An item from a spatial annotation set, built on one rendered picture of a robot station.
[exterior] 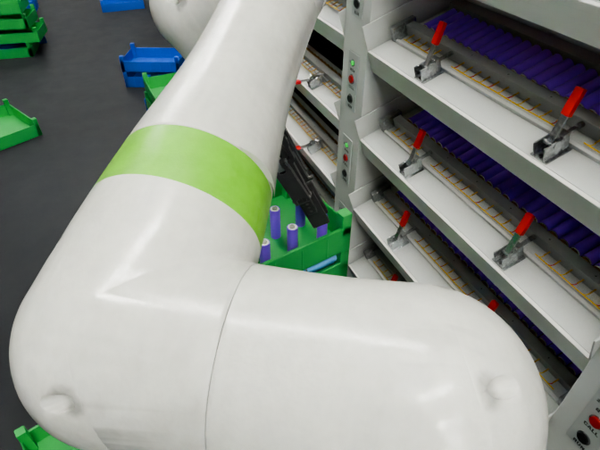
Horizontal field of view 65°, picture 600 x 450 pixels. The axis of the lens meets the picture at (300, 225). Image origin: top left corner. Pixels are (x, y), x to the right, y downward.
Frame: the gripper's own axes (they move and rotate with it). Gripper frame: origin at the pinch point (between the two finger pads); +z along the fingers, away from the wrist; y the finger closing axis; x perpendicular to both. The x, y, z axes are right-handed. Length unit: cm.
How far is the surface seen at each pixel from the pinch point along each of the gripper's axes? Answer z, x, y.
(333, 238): 5.8, 1.0, 3.2
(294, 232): 1.2, -4.1, 3.5
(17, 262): 14, -104, -49
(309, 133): 21, -6, -62
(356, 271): 44, -5, -25
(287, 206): 6.2, -7.1, -10.8
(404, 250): 29.2, 9.8, -11.5
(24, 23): -27, -148, -225
